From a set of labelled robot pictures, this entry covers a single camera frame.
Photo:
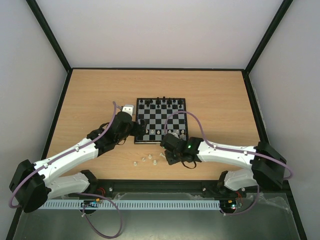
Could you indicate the black queen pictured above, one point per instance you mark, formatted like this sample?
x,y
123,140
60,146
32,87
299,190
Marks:
x,y
158,101

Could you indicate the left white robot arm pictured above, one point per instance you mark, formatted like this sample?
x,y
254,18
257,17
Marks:
x,y
34,183

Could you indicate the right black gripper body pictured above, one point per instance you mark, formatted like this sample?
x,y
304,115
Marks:
x,y
172,158

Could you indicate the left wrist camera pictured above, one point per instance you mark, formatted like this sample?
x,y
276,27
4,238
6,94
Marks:
x,y
128,109

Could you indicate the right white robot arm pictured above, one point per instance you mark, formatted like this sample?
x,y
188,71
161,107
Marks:
x,y
259,165

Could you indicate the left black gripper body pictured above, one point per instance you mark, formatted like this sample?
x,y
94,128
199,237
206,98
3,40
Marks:
x,y
135,132

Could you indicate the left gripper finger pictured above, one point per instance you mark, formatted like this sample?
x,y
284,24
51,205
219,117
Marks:
x,y
141,132
142,123

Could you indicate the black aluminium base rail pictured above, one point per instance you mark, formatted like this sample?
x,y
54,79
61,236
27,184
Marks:
x,y
204,188

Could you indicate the green circuit board right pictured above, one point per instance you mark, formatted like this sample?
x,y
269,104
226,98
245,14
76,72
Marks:
x,y
232,204

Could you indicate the white slotted cable duct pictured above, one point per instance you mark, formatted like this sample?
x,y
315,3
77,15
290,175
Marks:
x,y
61,204

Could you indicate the black and silver chessboard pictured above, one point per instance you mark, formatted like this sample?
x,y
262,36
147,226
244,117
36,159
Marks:
x,y
161,119

